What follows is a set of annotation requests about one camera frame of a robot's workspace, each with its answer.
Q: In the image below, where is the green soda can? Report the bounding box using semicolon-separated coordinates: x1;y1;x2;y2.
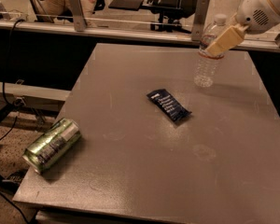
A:
22;118;81;174

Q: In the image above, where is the long metal rail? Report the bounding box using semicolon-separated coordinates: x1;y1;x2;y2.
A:
0;18;280;54

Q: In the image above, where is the right metal rail bracket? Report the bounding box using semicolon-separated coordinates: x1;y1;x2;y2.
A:
191;0;210;41

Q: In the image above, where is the clear plastic water bottle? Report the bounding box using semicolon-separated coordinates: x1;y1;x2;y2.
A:
194;14;227;88

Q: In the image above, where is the left metal rail bracket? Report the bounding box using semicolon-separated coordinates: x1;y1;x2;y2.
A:
68;0;87;32

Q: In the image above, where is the seated person in beige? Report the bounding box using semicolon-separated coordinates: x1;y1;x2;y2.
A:
38;0;98;26

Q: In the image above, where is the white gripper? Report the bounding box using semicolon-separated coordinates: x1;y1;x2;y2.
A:
205;0;280;56

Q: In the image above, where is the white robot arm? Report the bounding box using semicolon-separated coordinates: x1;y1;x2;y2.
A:
205;0;280;56

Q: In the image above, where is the metal rail bracket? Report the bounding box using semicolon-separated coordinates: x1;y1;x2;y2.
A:
68;0;87;32
191;0;210;41

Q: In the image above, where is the dark blue snack packet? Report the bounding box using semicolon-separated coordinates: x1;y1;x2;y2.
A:
147;89;191;122

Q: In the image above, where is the black power cable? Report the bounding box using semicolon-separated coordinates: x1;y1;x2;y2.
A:
0;18;25;145

